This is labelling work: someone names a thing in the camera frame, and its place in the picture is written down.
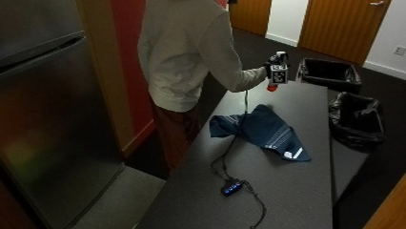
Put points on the round bin with black bag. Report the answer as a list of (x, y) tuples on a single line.
[(355, 122)]

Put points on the narrow wooden door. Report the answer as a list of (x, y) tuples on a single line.
[(250, 14)]

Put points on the white cube of black markers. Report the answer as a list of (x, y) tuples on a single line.
[(278, 75)]

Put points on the square bin with black bag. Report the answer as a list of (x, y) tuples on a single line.
[(330, 74)]

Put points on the stainless steel refrigerator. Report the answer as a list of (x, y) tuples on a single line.
[(54, 120)]

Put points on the wooden panel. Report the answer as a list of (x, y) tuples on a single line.
[(391, 208)]

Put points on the light wooden door frame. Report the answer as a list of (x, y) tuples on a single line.
[(107, 76)]

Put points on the black hub with blue lights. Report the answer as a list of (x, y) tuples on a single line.
[(231, 187)]

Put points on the the person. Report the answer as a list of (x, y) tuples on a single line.
[(185, 51)]

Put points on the white wall socket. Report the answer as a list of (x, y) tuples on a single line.
[(399, 50)]

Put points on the wide wooden door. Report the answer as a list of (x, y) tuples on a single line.
[(342, 27)]

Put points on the dark blue patterned cloth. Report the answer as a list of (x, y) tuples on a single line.
[(263, 130)]

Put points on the white and red bottle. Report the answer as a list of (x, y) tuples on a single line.
[(271, 88)]

